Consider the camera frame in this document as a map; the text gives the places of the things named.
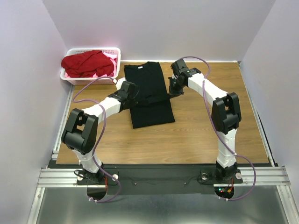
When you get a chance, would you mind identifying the black t shirt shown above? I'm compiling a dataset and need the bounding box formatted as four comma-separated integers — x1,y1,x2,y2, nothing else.
124,62,175,129

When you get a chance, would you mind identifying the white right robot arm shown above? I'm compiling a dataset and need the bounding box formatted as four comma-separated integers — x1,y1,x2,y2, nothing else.
169,58,242,182

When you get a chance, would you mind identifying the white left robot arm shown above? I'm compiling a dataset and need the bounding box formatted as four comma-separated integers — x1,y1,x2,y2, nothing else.
61,80,139,184

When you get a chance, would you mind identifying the white plastic laundry basket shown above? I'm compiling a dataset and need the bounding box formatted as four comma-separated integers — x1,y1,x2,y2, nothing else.
60,47,121,85

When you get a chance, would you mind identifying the red t shirt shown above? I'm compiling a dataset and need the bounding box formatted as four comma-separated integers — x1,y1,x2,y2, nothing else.
61,49,114,77

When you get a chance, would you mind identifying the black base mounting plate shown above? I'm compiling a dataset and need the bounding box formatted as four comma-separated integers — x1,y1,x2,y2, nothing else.
72,164,231,198

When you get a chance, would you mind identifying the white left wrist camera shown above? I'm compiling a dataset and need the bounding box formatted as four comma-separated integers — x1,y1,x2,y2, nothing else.
113,77,126,90

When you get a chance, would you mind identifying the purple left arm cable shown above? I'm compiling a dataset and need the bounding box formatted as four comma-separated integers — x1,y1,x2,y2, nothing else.
72,77,122,203

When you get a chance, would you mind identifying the aluminium frame rail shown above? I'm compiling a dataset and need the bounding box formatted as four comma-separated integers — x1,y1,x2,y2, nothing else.
26,84,80,224

